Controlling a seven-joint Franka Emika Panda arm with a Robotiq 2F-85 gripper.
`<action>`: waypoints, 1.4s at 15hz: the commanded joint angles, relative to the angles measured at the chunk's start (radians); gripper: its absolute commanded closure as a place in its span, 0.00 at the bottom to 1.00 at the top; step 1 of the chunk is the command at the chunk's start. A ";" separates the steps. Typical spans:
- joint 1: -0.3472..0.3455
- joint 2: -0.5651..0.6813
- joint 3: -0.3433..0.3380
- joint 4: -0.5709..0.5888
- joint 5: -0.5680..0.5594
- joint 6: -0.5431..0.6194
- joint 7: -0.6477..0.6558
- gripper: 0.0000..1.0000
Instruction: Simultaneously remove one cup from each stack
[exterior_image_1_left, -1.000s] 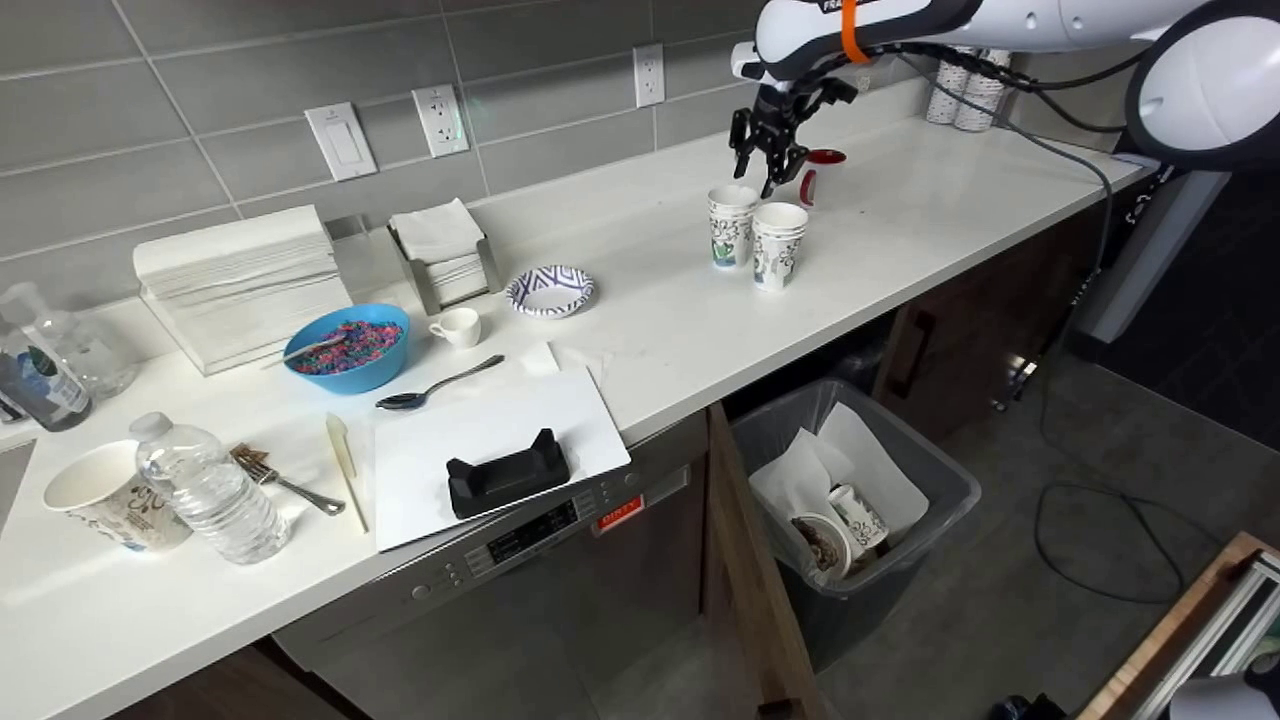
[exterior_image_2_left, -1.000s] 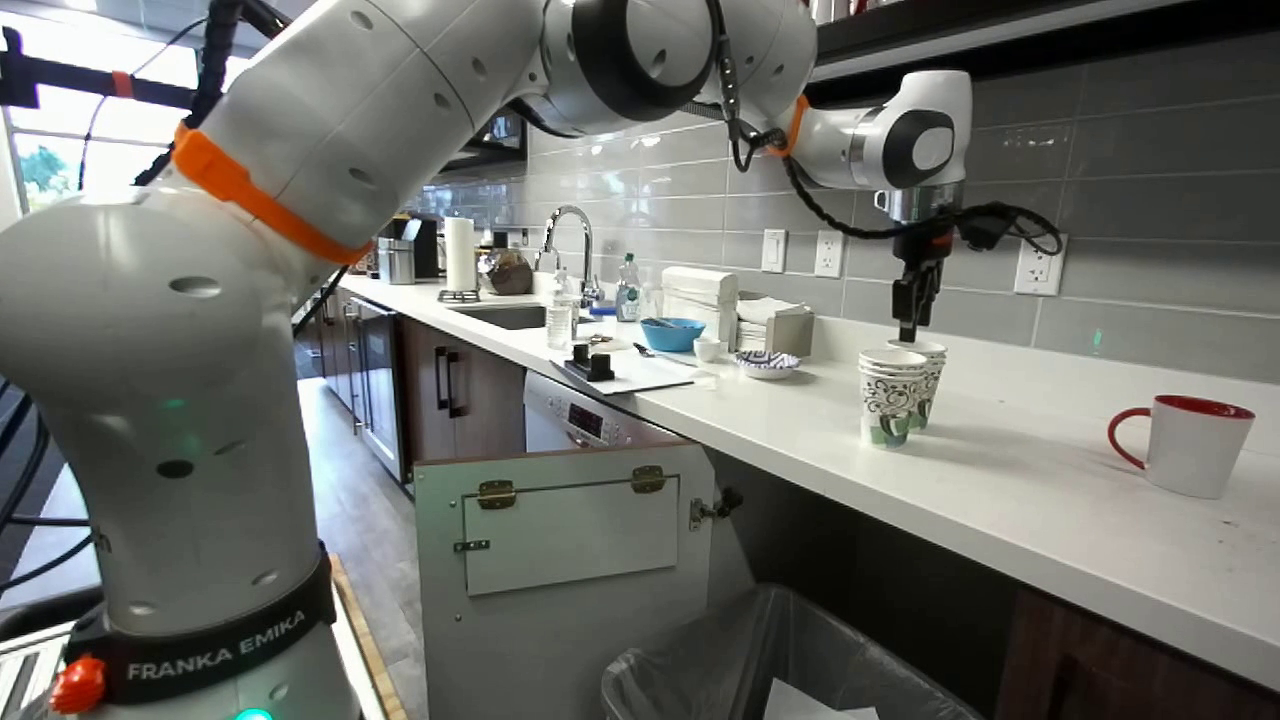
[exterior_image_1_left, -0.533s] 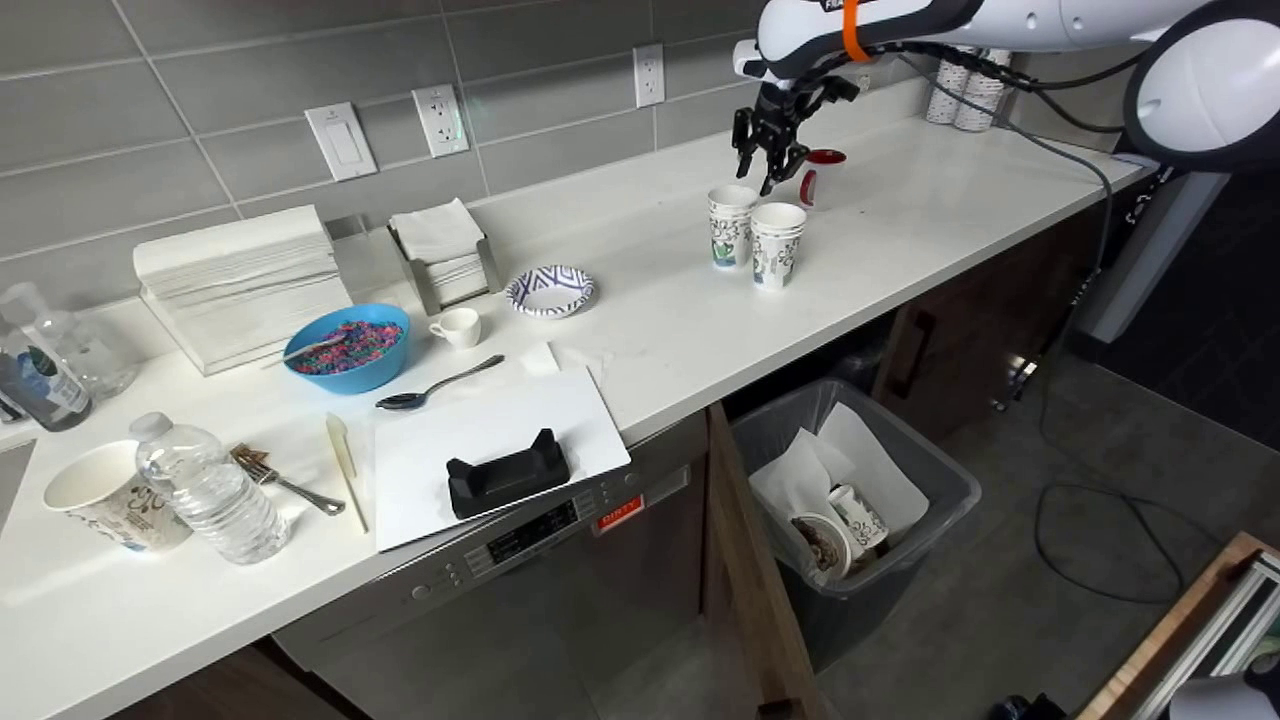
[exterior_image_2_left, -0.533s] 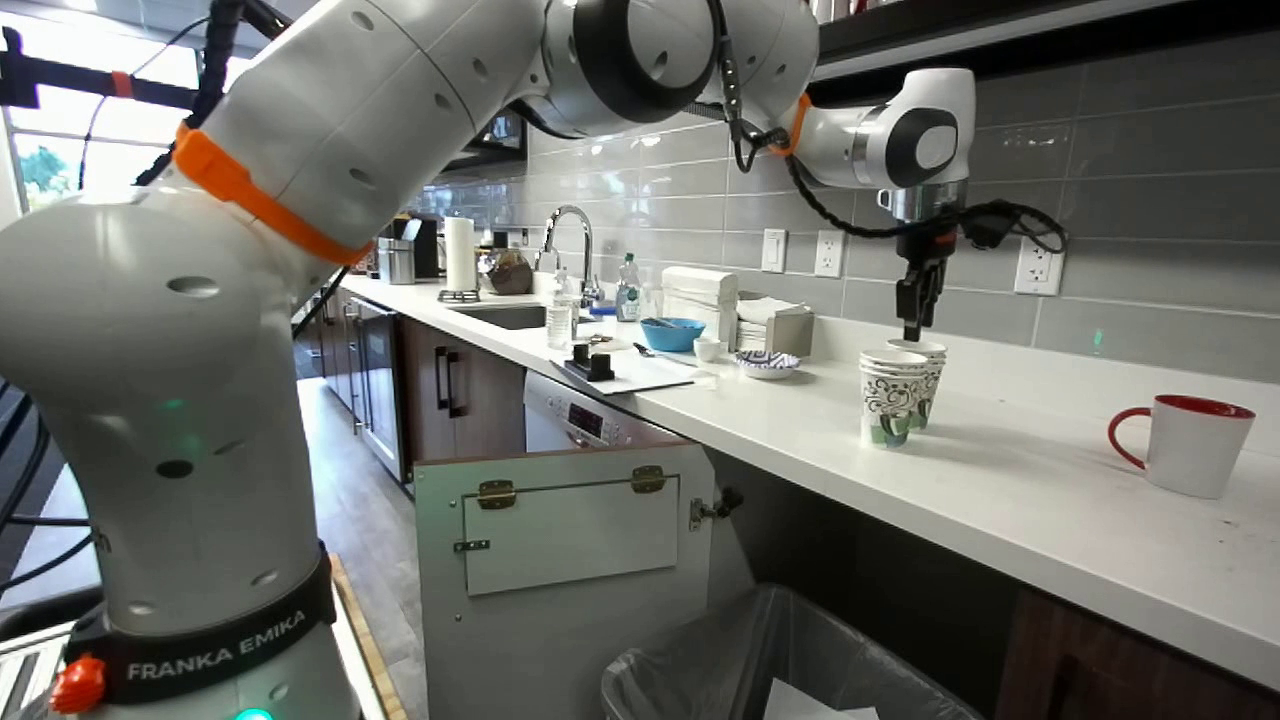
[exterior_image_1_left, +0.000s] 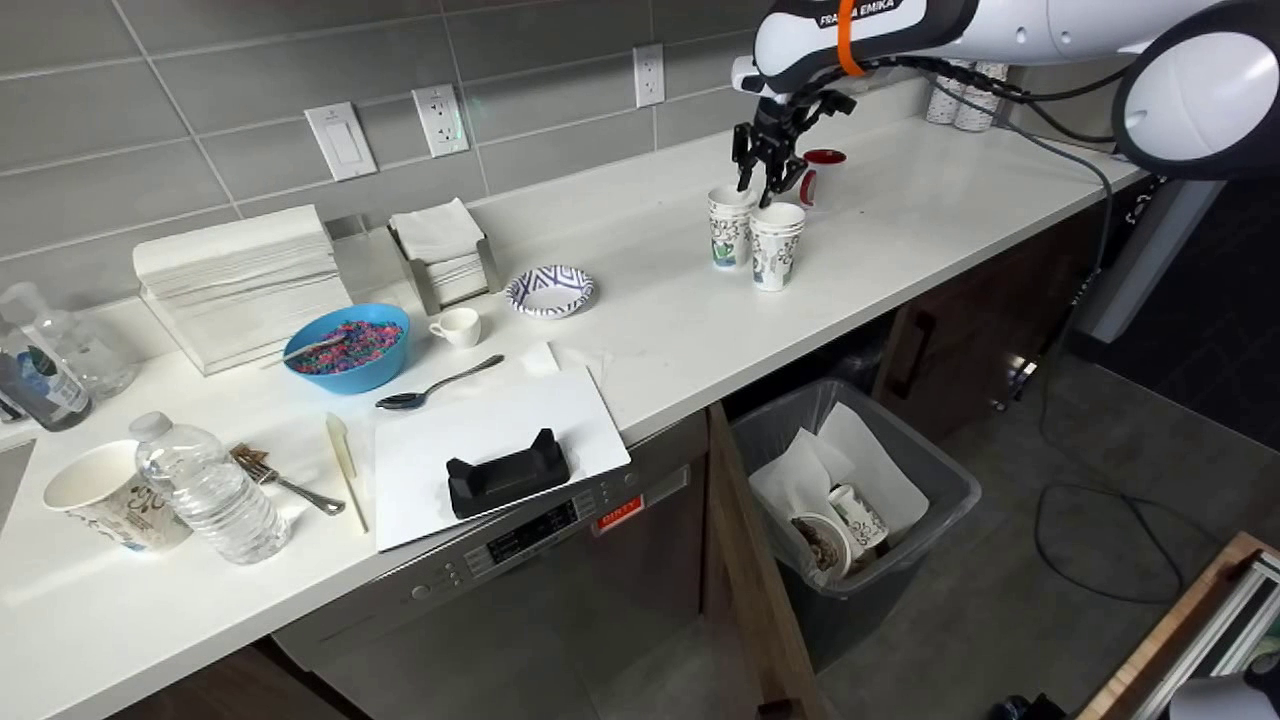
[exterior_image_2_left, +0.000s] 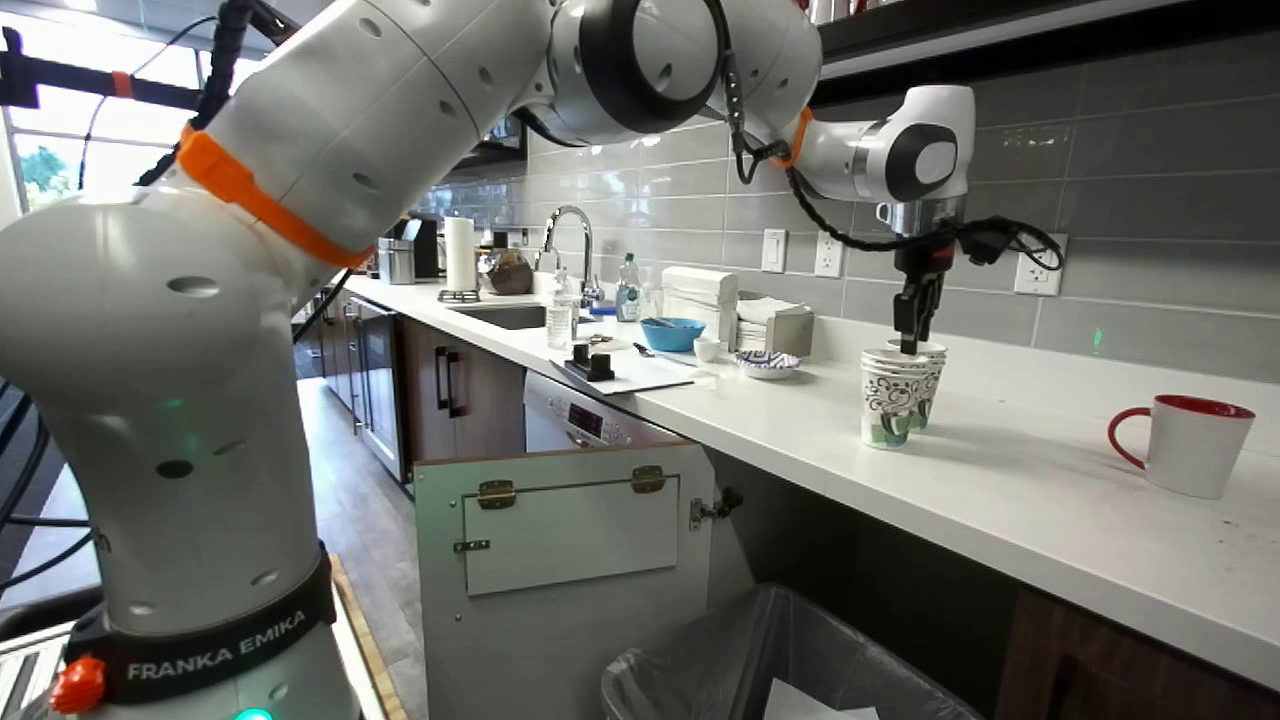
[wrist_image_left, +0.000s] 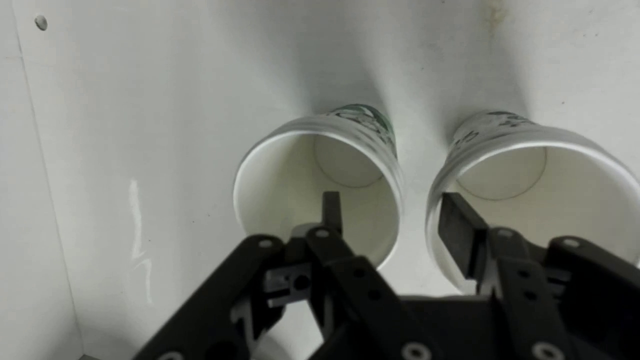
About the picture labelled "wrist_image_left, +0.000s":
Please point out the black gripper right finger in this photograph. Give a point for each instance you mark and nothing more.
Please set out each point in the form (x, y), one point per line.
(527, 300)

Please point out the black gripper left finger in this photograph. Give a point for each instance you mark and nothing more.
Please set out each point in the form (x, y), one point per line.
(361, 287)

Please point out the floral print paper cup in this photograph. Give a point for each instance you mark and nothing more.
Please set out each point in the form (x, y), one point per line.
(280, 200)
(366, 120)
(480, 131)
(587, 200)

